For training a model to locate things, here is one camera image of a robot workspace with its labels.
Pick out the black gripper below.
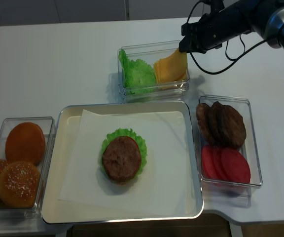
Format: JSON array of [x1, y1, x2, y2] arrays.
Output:
[[178, 7, 251, 53]]

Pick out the yellow cheese slice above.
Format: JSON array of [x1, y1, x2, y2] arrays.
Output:
[[154, 48, 187, 83]]

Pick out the black blue robot arm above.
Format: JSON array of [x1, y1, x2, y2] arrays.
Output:
[[179, 0, 284, 54]]

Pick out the stack of yellow cheese slices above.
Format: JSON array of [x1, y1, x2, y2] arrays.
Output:
[[154, 59, 187, 84]]

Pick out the clear lettuce and cheese box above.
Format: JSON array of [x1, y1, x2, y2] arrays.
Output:
[[118, 40, 190, 102]]

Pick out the green lettuce leaf in box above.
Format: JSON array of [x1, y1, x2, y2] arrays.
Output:
[[118, 49, 156, 95]]

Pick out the green lettuce on burger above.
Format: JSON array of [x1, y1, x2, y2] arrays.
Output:
[[100, 128, 147, 179]]

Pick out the left brown patty in box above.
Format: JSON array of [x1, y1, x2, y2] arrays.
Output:
[[196, 103, 216, 145]]

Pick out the brown patty in box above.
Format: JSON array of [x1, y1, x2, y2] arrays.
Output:
[[196, 103, 216, 145], [208, 101, 224, 145], [216, 105, 247, 149]]

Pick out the middle brown patty in box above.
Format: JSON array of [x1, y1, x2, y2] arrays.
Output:
[[208, 101, 224, 145]]

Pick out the right brown patty in box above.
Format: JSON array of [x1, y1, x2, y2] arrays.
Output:
[[216, 105, 247, 149]]

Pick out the left red tomato slice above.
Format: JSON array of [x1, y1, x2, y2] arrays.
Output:
[[201, 145, 218, 179]]

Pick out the red tomato slice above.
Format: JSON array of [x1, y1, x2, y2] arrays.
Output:
[[220, 148, 250, 184], [201, 145, 218, 179], [213, 146, 228, 181]]

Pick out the clear patty and tomato box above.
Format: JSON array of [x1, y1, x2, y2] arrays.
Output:
[[193, 95, 263, 198]]

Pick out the brown patty on burger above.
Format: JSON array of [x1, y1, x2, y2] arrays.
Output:
[[102, 136, 142, 183]]

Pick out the middle red tomato slice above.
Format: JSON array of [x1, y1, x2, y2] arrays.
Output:
[[213, 146, 228, 181]]

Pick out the right red tomato slice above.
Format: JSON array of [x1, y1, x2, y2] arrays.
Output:
[[220, 148, 250, 184]]

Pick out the white paper sheet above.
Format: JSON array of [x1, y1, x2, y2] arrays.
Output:
[[59, 111, 189, 215]]

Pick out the plain orange bun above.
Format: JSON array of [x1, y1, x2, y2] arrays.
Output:
[[5, 122, 46, 165]]

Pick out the white metal serving tray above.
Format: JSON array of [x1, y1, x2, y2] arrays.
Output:
[[41, 101, 203, 224]]

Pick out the right sesame bun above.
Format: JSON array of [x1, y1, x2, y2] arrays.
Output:
[[0, 161, 40, 208]]

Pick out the clear bun box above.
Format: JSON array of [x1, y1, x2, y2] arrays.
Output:
[[0, 117, 56, 220]]

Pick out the black cable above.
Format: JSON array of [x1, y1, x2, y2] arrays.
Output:
[[186, 0, 284, 109]]

